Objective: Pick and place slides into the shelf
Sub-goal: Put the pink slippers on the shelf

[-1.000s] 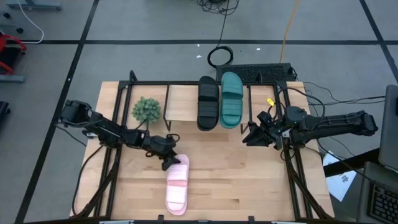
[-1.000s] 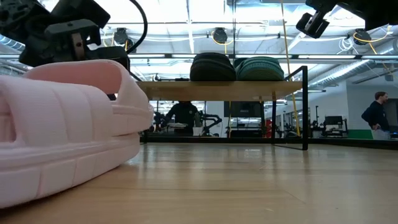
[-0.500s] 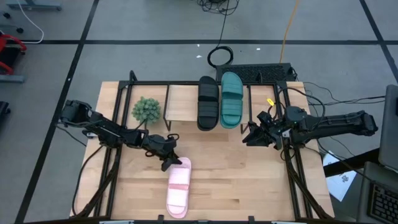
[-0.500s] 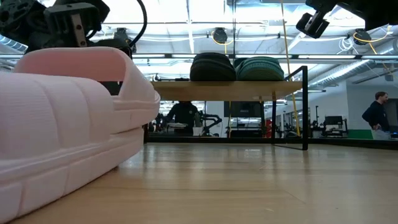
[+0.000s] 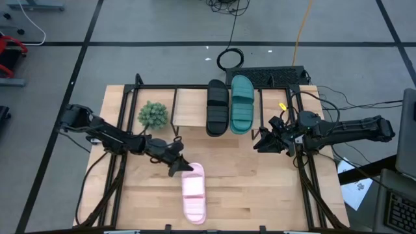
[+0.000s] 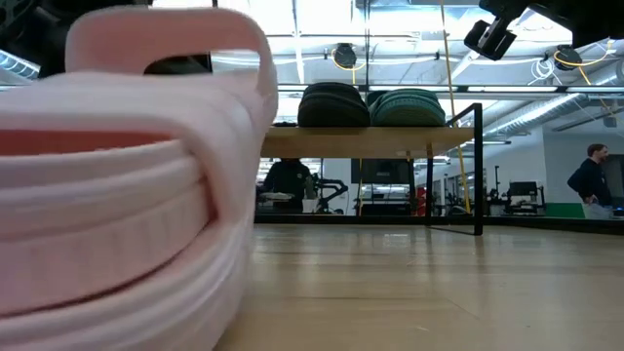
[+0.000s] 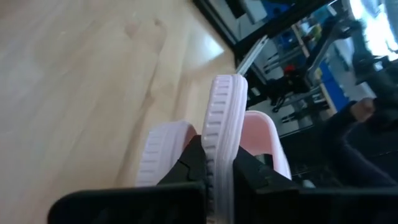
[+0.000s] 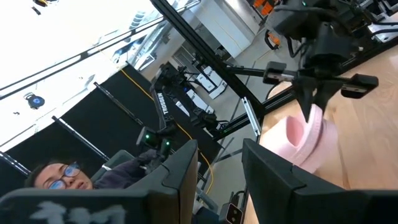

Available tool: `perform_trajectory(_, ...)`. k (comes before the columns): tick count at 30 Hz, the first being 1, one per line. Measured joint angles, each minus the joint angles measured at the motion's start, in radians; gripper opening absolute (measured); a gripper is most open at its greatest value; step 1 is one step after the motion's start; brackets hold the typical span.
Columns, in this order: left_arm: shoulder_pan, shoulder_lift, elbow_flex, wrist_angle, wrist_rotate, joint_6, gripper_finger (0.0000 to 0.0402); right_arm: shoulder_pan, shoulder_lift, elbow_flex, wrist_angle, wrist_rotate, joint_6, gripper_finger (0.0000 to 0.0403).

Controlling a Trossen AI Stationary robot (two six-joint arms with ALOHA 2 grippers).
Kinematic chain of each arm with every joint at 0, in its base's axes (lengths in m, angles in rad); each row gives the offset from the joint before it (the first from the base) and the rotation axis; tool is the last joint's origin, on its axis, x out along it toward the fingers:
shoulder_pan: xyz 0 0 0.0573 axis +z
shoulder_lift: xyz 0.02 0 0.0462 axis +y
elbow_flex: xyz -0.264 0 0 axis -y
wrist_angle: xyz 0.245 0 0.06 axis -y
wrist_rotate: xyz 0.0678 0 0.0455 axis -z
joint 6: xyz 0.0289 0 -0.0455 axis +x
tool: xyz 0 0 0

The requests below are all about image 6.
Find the standing person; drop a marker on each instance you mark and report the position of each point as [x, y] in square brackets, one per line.
[591, 180]

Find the red cylinder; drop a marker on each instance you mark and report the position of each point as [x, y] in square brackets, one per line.
[421, 201]

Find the background robot workstation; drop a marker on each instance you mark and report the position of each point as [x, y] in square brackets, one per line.
[525, 195]

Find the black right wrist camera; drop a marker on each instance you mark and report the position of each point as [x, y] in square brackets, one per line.
[490, 40]

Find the background black robot arm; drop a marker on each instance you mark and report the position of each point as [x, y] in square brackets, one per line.
[331, 192]

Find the pink foam slide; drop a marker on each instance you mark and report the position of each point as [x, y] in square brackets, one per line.
[97, 268]
[170, 29]

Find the wooden shelf with black frame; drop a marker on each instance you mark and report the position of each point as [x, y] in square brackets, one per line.
[365, 142]

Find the silver ventilation duct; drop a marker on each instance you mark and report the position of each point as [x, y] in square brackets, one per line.
[531, 114]

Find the teal foam slide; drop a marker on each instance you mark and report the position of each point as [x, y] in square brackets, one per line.
[334, 107]
[409, 109]

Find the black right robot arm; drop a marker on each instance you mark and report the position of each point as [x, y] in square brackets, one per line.
[590, 19]

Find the black monitor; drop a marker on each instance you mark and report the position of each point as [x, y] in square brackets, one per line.
[382, 171]

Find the white cup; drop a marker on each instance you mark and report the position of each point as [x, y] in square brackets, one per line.
[310, 205]

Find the seated person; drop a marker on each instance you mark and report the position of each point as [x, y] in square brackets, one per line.
[287, 183]

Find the thin black hanging pole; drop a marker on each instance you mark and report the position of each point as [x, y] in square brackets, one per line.
[366, 49]

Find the long ceiling light bar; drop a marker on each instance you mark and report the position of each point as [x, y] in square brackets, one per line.
[512, 89]

